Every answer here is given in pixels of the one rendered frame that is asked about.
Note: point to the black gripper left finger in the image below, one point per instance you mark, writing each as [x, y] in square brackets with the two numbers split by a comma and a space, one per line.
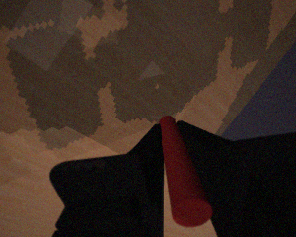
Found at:
[138, 173]

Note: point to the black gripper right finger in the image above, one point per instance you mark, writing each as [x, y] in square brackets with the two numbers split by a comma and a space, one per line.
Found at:
[224, 168]

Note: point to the dark red peg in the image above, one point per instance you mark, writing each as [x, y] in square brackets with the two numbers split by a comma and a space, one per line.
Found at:
[189, 204]

